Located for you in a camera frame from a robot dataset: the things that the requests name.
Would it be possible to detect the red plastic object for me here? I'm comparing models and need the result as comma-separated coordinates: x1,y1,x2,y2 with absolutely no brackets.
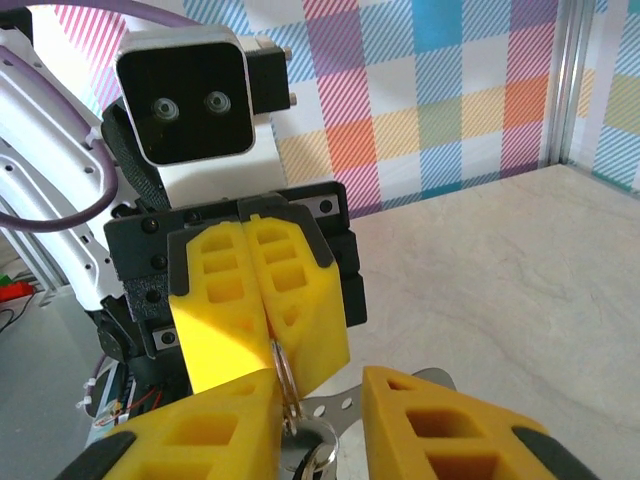
0,280,35,302

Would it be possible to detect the aluminium frame post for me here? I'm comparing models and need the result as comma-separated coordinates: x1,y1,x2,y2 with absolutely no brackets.
539,0,596,169

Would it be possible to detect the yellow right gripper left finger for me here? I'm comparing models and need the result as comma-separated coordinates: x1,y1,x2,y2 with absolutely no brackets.
52,372,301,480

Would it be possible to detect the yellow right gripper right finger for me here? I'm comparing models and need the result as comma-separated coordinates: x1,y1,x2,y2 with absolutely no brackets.
362,366,601,480

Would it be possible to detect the metal key ring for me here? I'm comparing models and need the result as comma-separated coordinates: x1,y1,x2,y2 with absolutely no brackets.
279,418,341,480

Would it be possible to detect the silver split keyring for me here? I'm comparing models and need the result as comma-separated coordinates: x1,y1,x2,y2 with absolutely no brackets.
271,338,305,431

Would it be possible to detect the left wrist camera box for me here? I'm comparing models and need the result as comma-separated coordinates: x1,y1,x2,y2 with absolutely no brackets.
115,24,297,207

